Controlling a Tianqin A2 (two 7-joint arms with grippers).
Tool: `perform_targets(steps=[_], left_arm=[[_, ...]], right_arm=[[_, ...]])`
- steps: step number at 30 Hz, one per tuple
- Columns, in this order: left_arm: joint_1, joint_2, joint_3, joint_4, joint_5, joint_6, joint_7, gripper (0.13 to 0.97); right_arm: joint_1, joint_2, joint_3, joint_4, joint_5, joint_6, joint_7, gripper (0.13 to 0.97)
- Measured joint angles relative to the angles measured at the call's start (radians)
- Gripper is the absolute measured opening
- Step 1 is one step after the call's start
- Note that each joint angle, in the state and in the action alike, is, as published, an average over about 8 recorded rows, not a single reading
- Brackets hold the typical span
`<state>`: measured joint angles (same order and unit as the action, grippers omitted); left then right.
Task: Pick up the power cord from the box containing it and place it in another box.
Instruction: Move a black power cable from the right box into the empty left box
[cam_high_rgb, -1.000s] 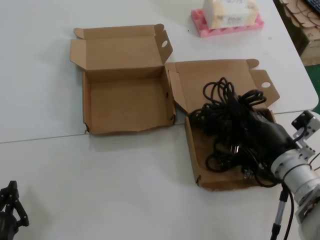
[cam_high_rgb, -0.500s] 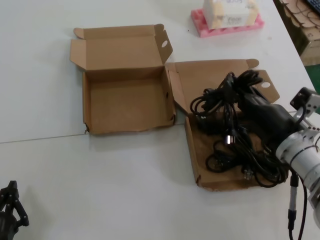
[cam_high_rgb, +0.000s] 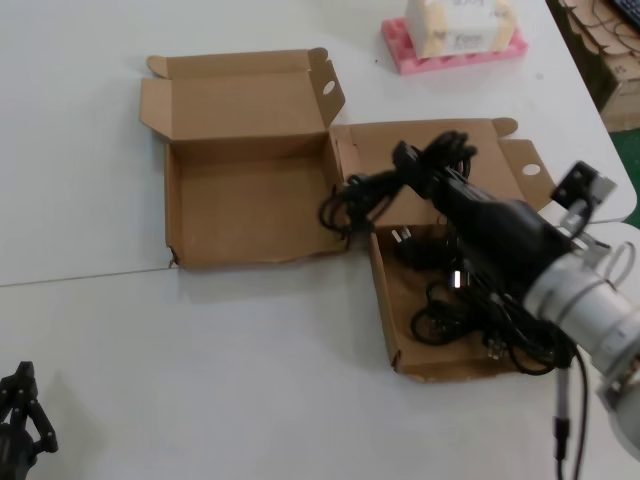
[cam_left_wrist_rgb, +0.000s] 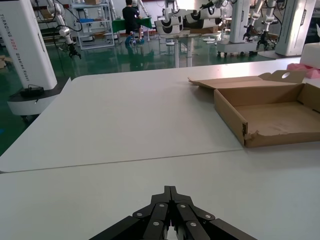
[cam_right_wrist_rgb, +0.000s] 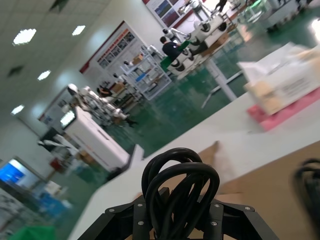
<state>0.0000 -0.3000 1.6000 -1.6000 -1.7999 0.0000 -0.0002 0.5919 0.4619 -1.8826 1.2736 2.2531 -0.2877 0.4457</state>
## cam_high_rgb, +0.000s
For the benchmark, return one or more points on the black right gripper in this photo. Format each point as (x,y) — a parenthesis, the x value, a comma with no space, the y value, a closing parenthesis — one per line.
(500,235)

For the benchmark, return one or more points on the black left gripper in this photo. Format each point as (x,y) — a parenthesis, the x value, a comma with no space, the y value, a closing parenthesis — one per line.
(12,455)

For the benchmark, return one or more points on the right open cardboard box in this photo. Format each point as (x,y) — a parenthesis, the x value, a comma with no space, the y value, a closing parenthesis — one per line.
(387,300)

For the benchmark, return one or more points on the open cardboard box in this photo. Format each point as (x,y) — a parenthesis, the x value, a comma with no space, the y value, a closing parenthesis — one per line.
(240,200)
(387,300)

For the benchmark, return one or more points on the left open cardboard box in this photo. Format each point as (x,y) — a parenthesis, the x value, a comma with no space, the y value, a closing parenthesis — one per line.
(240,200)

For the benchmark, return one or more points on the pink foam pad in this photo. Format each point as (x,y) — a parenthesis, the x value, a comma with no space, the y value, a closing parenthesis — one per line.
(450,64)

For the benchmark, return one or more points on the white yellow tissue pack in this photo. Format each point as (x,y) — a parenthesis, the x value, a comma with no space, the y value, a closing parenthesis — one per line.
(450,25)

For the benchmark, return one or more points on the flat brown cardboard sheets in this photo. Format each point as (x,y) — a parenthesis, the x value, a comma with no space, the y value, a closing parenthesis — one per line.
(580,20)

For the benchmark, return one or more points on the printed cardboard carton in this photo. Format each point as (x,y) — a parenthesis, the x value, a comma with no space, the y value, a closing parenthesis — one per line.
(622,95)

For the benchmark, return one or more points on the black computer keyboard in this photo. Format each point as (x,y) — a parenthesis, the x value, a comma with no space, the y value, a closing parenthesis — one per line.
(630,10)

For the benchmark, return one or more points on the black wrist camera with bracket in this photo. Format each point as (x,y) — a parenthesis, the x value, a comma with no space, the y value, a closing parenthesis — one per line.
(575,182)

